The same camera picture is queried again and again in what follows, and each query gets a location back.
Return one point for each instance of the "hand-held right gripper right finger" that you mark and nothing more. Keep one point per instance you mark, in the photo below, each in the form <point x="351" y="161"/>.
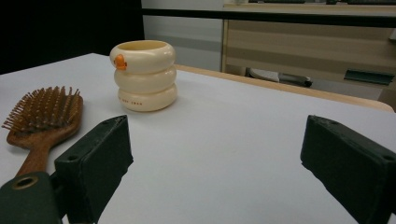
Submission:
<point x="351" y="168"/>

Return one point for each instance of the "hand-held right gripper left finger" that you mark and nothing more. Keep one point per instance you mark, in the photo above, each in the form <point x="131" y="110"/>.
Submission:
<point x="93" y="161"/>

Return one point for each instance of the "wooden hairbrush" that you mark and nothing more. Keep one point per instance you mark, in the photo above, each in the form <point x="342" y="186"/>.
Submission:
<point x="43" y="115"/>

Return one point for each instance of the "cream ringed cup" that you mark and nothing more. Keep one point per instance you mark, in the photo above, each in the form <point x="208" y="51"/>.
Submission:
<point x="144" y="77"/>

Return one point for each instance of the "dark label on desk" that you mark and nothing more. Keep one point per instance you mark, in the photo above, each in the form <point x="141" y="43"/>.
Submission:
<point x="369" y="76"/>

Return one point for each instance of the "grey and black object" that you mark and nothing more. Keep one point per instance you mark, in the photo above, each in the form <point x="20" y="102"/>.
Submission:
<point x="289" y="79"/>

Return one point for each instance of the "light wooden desk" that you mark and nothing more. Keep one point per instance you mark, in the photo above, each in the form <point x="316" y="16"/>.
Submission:
<point x="311" y="46"/>

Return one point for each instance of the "black curtain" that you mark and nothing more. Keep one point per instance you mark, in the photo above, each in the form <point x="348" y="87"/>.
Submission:
<point x="62" y="28"/>

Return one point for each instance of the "white cabinet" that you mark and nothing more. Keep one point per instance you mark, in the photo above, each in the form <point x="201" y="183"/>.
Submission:
<point x="183" y="40"/>

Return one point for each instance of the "black horizontal frame bar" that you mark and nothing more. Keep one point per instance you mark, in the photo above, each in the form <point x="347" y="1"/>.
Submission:
<point x="280" y="17"/>

